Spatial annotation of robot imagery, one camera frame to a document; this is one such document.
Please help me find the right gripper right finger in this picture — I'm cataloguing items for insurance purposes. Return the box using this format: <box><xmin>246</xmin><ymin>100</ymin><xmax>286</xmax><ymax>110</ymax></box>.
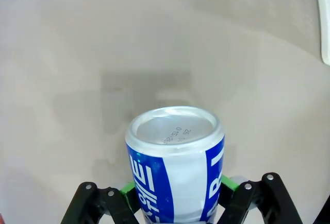
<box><xmin>219</xmin><ymin>172</ymin><xmax>304</xmax><ymax>224</ymax></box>

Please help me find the cream plastic shopping basket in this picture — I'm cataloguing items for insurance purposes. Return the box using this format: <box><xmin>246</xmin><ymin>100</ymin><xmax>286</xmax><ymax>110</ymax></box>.
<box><xmin>312</xmin><ymin>0</ymin><xmax>330</xmax><ymax>67</ymax></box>

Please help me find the blue white drink can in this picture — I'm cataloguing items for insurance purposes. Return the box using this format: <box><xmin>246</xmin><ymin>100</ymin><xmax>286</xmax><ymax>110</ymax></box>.
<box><xmin>125</xmin><ymin>105</ymin><xmax>226</xmax><ymax>224</ymax></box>

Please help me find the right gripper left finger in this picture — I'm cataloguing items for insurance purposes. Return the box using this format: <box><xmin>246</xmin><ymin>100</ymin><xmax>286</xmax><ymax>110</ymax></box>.
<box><xmin>60</xmin><ymin>181</ymin><xmax>141</xmax><ymax>224</ymax></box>

